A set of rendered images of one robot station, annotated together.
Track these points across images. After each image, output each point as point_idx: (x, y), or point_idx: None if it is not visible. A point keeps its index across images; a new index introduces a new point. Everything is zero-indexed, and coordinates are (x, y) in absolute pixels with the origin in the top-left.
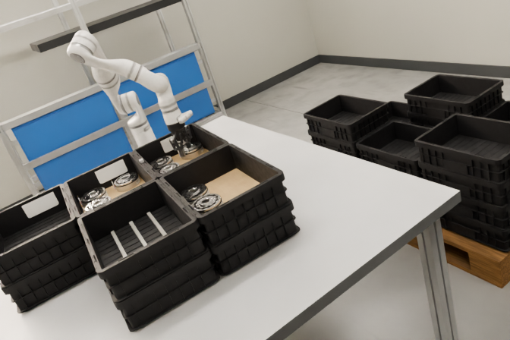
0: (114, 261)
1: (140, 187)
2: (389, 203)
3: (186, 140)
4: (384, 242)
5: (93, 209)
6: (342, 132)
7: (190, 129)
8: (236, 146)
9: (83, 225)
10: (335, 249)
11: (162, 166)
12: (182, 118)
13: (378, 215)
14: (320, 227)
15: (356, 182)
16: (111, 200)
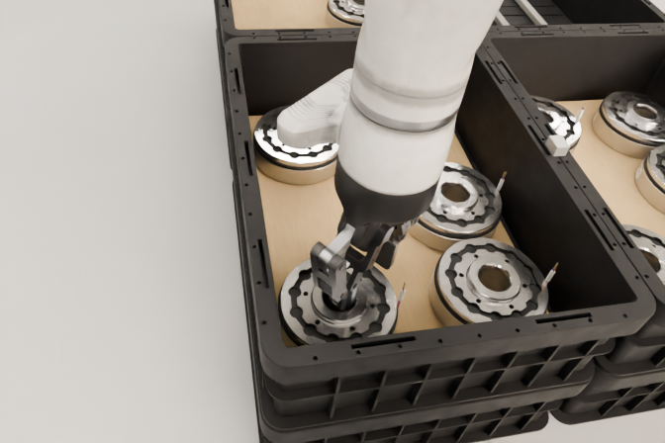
0: (551, 20)
1: (523, 28)
2: (62, 6)
3: (348, 274)
4: None
5: (644, 31)
6: None
7: (311, 262)
8: (221, 10)
9: (641, 1)
10: None
11: (481, 239)
12: (348, 69)
13: (102, 0)
14: (185, 26)
15: (35, 63)
16: (602, 31)
